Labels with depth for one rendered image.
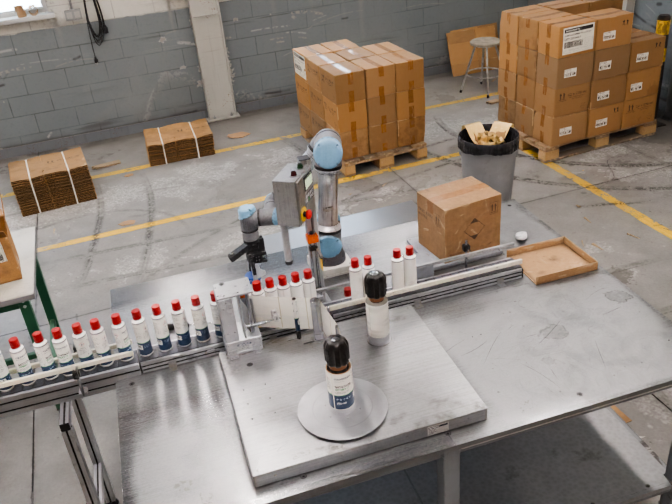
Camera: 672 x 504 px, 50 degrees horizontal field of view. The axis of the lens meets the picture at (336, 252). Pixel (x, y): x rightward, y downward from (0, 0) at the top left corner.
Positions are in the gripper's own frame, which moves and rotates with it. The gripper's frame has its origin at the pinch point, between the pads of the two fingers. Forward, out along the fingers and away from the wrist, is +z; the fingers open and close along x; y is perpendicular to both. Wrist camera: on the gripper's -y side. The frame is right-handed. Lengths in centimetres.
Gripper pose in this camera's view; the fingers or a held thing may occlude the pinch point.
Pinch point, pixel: (253, 278)
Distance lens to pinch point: 325.5
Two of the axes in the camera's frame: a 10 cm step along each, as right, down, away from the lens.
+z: 0.9, 8.6, 5.0
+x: -3.4, -4.4, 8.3
